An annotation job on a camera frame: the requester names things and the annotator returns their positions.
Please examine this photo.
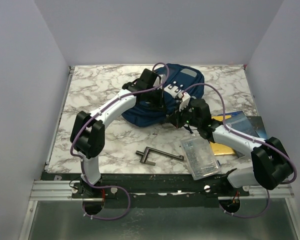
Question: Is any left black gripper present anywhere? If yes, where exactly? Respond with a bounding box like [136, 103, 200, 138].
[145, 86, 168, 112]

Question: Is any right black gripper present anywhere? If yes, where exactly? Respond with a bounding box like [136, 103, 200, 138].
[166, 103, 201, 129]

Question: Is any navy blue student backpack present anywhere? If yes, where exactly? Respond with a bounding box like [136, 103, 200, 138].
[122, 63, 205, 128]

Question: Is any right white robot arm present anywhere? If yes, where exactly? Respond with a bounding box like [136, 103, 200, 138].
[174, 98, 297, 196]

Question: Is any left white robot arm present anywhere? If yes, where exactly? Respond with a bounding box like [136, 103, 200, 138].
[70, 69, 166, 198]

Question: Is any clear plastic pencil case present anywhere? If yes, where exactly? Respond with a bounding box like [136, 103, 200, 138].
[180, 135, 221, 181]

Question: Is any dark blue book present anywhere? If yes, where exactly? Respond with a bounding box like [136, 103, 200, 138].
[224, 111, 258, 158]

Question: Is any yellow notebook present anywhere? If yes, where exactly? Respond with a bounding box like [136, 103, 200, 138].
[209, 115, 236, 156]

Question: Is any black starry book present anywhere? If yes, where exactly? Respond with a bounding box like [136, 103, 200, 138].
[247, 116, 268, 139]

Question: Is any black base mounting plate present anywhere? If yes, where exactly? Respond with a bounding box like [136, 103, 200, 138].
[40, 172, 273, 214]

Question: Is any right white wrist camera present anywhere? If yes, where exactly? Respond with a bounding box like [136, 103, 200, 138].
[177, 91, 191, 112]

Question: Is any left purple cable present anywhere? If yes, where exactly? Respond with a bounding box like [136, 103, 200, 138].
[69, 62, 171, 221]

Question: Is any purple cable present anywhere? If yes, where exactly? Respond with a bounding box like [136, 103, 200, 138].
[179, 82, 298, 218]
[69, 62, 171, 221]

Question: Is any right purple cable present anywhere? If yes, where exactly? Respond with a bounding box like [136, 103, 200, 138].
[179, 82, 298, 218]

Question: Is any aluminium rail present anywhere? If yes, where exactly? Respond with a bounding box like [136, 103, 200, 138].
[29, 180, 295, 202]

